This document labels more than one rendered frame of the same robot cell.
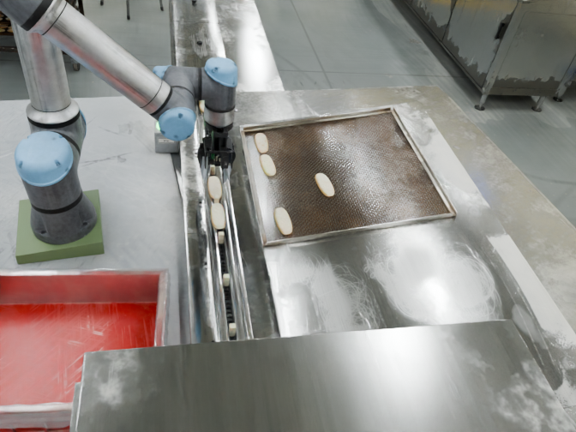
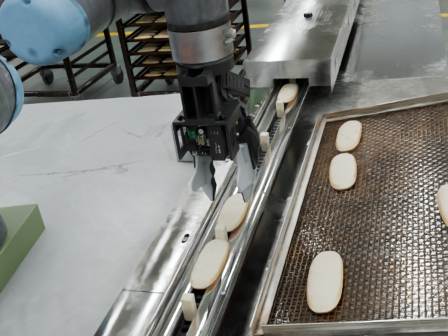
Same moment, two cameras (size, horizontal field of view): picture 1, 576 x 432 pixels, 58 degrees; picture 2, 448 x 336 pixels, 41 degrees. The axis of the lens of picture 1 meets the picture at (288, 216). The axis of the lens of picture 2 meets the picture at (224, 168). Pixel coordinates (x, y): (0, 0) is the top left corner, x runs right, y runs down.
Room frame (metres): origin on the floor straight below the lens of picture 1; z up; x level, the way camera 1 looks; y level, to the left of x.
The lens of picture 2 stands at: (0.54, -0.22, 1.32)
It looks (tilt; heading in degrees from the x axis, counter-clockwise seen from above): 28 degrees down; 37
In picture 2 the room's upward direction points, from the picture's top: 9 degrees counter-clockwise
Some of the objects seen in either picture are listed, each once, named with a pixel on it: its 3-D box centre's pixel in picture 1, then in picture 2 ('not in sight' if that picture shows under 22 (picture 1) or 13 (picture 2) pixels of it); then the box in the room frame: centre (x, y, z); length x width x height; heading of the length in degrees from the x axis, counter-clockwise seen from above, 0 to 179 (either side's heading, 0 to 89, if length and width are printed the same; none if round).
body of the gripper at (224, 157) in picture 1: (218, 141); (209, 106); (1.09, 0.21, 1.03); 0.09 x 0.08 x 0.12; 17
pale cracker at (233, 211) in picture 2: (214, 186); (233, 210); (1.12, 0.22, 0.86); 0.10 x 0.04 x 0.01; 18
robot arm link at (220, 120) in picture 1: (220, 112); (204, 41); (1.10, 0.21, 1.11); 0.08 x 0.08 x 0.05
